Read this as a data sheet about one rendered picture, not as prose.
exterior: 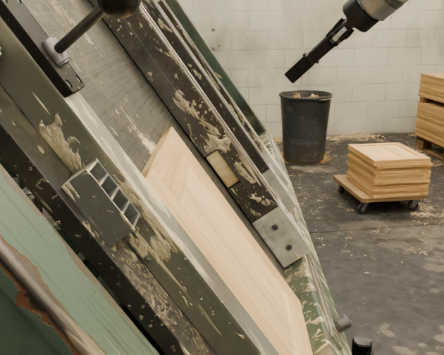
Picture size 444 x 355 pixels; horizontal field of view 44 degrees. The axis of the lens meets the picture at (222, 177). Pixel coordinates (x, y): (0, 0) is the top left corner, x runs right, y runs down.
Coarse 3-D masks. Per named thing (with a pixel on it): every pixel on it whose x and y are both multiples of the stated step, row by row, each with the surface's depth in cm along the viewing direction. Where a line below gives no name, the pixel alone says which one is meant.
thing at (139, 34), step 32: (128, 32) 105; (160, 32) 109; (160, 64) 107; (160, 96) 109; (192, 96) 108; (192, 128) 110; (224, 128) 110; (256, 192) 114; (256, 224) 116; (288, 224) 116; (288, 256) 118
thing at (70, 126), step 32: (0, 32) 49; (0, 64) 50; (32, 64) 50; (32, 96) 51; (64, 128) 51; (96, 128) 53; (64, 160) 52; (128, 160) 56; (128, 192) 53; (160, 224) 54; (160, 256) 55; (192, 256) 57; (192, 288) 56; (224, 288) 60; (192, 320) 57; (224, 320) 57; (224, 352) 58; (256, 352) 58
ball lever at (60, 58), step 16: (96, 0) 45; (112, 0) 44; (128, 0) 44; (96, 16) 47; (112, 16) 45; (128, 16) 46; (80, 32) 49; (48, 48) 51; (64, 48) 50; (64, 64) 53
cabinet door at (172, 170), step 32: (160, 160) 75; (192, 160) 93; (160, 192) 67; (192, 192) 82; (192, 224) 71; (224, 224) 88; (224, 256) 77; (256, 256) 94; (256, 288) 82; (288, 288) 101; (256, 320) 71; (288, 320) 88; (288, 352) 76
